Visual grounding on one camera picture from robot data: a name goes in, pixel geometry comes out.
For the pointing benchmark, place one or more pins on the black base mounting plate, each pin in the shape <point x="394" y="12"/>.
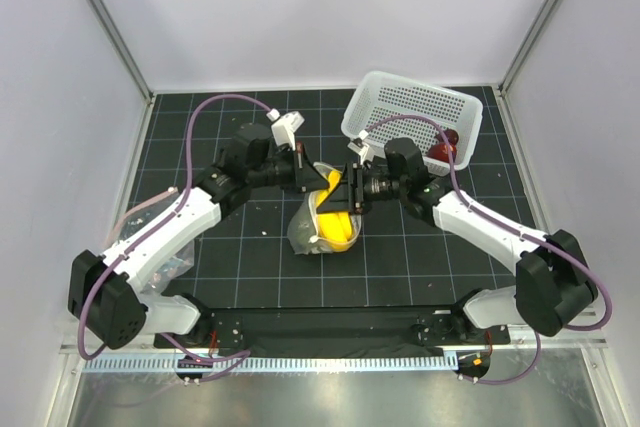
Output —
<point x="339" y="332"/>

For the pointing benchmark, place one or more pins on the clear polka dot zip bag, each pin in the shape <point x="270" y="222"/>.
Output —
<point x="302" y="229"/>

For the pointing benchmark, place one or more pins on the black grid cutting mat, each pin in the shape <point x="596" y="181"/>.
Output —
<point x="247" y="261"/>

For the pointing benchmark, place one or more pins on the white perforated plastic basket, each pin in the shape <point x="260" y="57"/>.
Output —
<point x="390" y="106"/>

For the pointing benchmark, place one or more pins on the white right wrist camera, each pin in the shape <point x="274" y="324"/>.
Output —
<point x="363" y="152"/>

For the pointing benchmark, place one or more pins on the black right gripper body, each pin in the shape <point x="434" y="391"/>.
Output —
<point x="370" y="187"/>

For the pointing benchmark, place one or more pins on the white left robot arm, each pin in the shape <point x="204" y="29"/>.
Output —
<point x="107" y="292"/>

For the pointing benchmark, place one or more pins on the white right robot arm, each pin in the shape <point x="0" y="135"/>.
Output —
<point x="551" y="286"/>

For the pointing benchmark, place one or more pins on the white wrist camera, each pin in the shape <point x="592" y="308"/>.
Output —
<point x="284" y="126"/>
<point x="363" y="152"/>

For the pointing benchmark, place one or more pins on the red apple near front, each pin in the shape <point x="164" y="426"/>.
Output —
<point x="442" y="152"/>

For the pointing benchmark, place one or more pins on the red apple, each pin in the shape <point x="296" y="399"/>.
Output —
<point x="451" y="135"/>
<point x="442" y="152"/>

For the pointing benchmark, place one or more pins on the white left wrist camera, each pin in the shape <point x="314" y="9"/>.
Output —
<point x="284" y="126"/>

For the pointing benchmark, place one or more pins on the red apple at back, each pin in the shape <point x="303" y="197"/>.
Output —
<point x="451" y="135"/>

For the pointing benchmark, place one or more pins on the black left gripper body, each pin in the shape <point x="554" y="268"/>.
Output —
<point x="281" y="169"/>

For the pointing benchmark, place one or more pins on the yellow banana bunch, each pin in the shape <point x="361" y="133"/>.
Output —
<point x="335" y="229"/>

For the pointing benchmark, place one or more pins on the white slotted cable duct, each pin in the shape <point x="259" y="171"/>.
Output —
<point x="173" y="362"/>

